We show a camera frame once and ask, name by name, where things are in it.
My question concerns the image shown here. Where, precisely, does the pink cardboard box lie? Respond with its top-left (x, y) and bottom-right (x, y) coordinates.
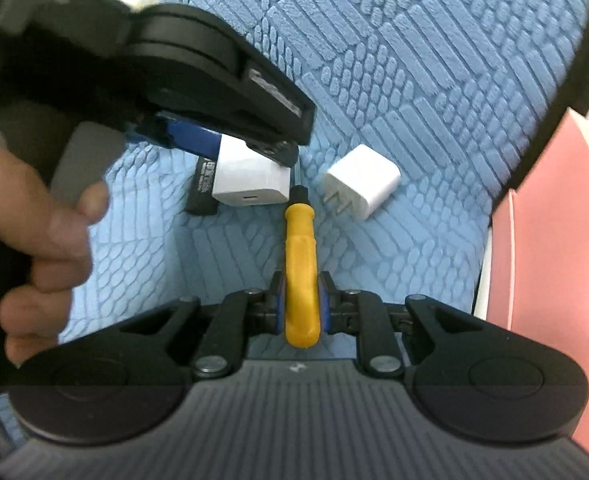
top-left (471, 110), bottom-right (589, 461)

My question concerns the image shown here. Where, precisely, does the yellow handled screwdriver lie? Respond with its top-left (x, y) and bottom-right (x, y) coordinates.
top-left (283, 152), bottom-right (322, 350)

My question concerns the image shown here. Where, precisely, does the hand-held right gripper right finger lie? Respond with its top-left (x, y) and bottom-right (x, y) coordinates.
top-left (317, 271), bottom-right (480, 378)

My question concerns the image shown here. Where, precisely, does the black rectangular stick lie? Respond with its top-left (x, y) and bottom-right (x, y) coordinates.
top-left (187, 160), bottom-right (220, 216)

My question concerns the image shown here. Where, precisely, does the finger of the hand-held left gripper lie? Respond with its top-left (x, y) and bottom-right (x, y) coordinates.
top-left (224, 52), bottom-right (316, 147)
top-left (124, 110), bottom-right (300, 168)

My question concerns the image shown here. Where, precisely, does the person's left hand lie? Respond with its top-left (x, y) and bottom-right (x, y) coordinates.
top-left (0, 137), bottom-right (111, 366)

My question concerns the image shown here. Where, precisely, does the blue quilted mat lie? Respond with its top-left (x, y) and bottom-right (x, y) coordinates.
top-left (0, 0), bottom-right (589, 441)

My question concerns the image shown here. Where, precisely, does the plain white charger cube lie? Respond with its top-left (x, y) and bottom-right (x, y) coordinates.
top-left (212, 134), bottom-right (292, 208)

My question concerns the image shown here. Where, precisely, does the white charger with prongs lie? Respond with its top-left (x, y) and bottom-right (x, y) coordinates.
top-left (323, 144), bottom-right (401, 222)

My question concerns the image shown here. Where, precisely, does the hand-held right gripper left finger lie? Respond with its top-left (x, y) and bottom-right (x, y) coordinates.
top-left (119, 272), bottom-right (285, 381)

